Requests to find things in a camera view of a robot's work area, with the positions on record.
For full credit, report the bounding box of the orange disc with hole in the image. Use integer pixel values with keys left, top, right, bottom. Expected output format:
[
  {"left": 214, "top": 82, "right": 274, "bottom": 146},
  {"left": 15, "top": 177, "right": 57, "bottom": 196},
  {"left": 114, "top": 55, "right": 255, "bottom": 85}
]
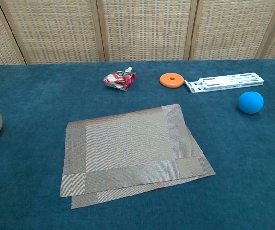
[{"left": 159, "top": 72, "right": 185, "bottom": 89}]

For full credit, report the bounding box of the blue ball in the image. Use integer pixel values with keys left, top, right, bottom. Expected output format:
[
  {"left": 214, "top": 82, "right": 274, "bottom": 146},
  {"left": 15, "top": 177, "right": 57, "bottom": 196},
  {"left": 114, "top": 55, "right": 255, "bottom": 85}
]
[{"left": 238, "top": 91, "right": 264, "bottom": 115}]

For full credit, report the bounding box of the dark blue table cloth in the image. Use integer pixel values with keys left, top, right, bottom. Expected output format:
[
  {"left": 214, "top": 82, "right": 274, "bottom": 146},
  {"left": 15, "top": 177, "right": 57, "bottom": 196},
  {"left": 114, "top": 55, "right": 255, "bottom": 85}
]
[{"left": 0, "top": 59, "right": 275, "bottom": 230}]

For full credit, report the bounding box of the brown woven placemat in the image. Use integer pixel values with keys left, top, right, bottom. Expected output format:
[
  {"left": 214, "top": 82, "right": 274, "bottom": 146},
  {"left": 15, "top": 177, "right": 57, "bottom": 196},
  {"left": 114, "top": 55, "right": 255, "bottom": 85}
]
[{"left": 59, "top": 103, "right": 216, "bottom": 209}]

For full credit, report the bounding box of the woven bamboo folding screen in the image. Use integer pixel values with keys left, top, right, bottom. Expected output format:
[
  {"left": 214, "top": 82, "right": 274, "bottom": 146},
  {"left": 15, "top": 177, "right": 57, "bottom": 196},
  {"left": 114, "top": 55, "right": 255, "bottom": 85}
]
[{"left": 0, "top": 0, "right": 275, "bottom": 69}]

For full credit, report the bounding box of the crumpled red drink pouch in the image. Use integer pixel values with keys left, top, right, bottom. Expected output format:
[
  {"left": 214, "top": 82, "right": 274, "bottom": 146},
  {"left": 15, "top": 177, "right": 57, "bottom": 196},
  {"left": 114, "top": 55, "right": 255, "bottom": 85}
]
[{"left": 103, "top": 66, "right": 137, "bottom": 92}]

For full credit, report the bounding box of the white folding stand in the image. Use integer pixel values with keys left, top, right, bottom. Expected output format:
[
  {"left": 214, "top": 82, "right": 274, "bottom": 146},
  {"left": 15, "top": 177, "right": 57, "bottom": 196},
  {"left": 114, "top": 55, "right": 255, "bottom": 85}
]
[{"left": 184, "top": 72, "right": 265, "bottom": 94}]

